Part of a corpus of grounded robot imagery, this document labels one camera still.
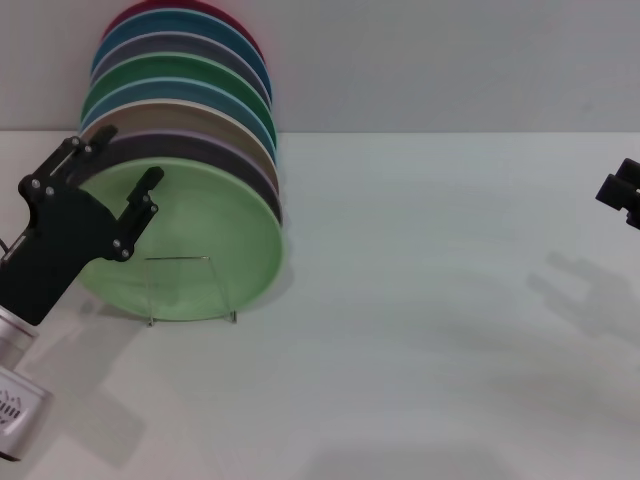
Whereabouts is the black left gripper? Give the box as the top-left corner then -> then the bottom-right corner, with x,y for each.
0,124 -> 166,327

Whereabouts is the light green plate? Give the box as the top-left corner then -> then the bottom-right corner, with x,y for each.
77,158 -> 285,321

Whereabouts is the beige plate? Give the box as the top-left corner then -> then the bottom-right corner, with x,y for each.
78,99 -> 280,195

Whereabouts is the lilac plate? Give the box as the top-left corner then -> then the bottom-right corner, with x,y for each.
97,131 -> 284,227

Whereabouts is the light blue plate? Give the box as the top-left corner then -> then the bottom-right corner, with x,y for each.
79,76 -> 278,152

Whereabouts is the dark green plate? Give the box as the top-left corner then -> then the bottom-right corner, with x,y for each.
80,51 -> 277,137

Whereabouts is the clear plate rack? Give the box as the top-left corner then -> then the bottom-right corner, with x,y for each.
144,255 -> 239,327

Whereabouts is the grey purple plate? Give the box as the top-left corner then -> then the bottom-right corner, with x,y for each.
89,31 -> 274,110

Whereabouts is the teal blue plate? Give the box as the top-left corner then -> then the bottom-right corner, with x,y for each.
91,8 -> 274,101

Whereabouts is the red plate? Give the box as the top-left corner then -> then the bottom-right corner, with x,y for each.
101,0 -> 267,62

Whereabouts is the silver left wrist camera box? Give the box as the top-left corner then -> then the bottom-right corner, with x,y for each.
0,366 -> 54,462

